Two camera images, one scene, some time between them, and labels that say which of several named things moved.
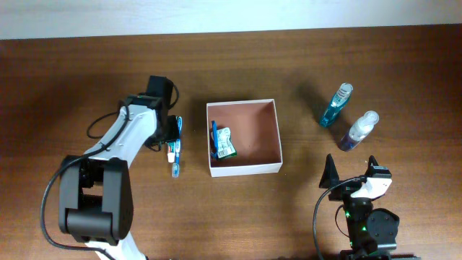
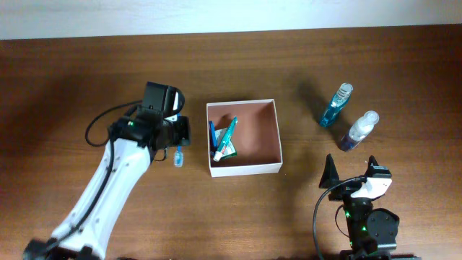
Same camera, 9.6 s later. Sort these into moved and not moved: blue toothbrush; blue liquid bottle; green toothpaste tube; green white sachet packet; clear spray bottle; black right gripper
Moved: green toothpaste tube; blue toothbrush
Not moved: green white sachet packet; black right gripper; blue liquid bottle; clear spray bottle
